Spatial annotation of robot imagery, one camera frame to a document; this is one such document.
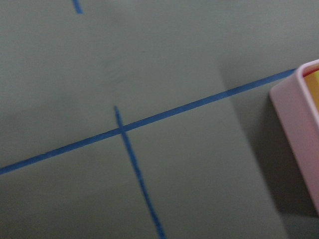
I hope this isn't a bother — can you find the yellow foam block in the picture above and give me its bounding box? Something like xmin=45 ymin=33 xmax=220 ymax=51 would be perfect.
xmin=304 ymin=70 xmax=319 ymax=110

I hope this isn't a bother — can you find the pink plastic bin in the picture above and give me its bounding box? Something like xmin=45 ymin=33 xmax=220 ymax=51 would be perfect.
xmin=270 ymin=60 xmax=319 ymax=211

